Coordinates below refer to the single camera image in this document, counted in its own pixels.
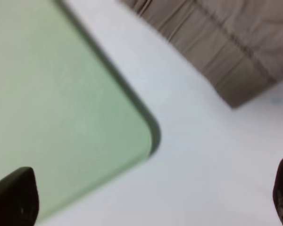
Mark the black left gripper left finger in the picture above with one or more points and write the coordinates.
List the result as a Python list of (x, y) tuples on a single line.
[(19, 199)]

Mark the khaki shorts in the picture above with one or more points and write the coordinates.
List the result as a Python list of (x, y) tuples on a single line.
[(237, 45)]

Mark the green plastic tray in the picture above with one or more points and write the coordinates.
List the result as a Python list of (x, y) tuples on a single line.
[(65, 110)]

